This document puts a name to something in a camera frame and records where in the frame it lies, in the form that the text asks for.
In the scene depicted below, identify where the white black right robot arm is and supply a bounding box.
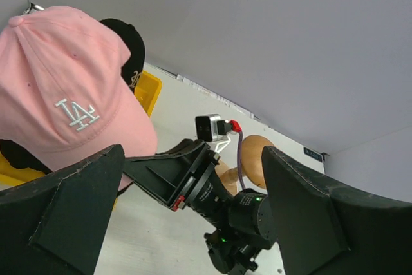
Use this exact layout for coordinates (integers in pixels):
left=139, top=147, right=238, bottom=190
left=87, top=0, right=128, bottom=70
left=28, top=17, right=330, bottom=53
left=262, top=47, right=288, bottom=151
left=123, top=139, right=276, bottom=274

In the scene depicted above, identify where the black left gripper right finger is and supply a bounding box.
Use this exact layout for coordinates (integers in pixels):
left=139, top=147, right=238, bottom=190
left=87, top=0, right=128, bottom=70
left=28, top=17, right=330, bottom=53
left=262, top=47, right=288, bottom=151
left=261, top=147, right=411, bottom=274

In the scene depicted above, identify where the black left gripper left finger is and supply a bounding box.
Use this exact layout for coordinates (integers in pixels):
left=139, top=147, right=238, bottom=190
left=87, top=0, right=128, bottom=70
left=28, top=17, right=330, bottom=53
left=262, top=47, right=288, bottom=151
left=1, top=145, right=124, bottom=274

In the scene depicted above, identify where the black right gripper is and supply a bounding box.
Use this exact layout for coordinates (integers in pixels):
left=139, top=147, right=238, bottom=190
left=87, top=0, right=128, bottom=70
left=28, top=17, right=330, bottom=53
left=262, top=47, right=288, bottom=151
left=123, top=139, right=219, bottom=211

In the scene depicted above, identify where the black cap gold logo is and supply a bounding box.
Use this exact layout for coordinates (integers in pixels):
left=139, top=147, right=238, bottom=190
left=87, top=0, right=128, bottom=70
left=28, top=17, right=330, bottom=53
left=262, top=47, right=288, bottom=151
left=100, top=18, right=146, bottom=91

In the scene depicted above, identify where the yellow plastic bin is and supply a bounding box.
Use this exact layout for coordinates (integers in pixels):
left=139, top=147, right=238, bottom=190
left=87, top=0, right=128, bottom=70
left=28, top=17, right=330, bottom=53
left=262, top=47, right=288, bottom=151
left=1, top=71, right=162, bottom=188

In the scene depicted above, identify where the pink LA baseball cap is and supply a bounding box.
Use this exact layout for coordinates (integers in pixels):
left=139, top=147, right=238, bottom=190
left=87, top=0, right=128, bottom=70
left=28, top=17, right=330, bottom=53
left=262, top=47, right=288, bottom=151
left=1, top=6, right=158, bottom=171

